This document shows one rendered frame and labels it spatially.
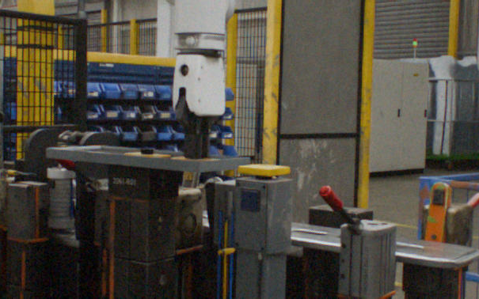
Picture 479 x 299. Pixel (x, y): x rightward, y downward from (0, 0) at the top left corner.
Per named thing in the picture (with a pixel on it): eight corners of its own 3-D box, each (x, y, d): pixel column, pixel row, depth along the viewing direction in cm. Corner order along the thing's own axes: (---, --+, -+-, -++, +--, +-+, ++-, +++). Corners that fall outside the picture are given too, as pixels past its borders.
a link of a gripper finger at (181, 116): (175, 105, 122) (187, 131, 125) (195, 74, 127) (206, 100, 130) (169, 105, 123) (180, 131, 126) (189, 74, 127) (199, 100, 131)
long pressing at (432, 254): (494, 251, 146) (495, 244, 146) (449, 271, 128) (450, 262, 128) (28, 187, 228) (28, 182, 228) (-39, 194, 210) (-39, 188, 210)
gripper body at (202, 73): (203, 45, 122) (201, 116, 123) (233, 50, 131) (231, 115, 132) (163, 46, 126) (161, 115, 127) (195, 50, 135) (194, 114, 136)
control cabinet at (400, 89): (340, 180, 1248) (345, 28, 1232) (315, 177, 1287) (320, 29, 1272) (426, 173, 1409) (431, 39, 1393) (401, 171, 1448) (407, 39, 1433)
